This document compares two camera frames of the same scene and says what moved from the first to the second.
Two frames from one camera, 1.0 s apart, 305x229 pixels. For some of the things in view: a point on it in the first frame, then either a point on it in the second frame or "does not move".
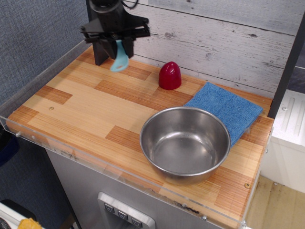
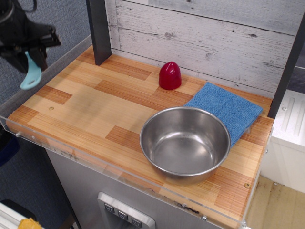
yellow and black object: (28, 223) does not move
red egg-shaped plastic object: (169, 76) does not move
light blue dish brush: (121, 61) to (34, 73)
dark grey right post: (289, 67) does not move
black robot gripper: (115, 25) to (19, 34)
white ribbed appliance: (283, 159) does not move
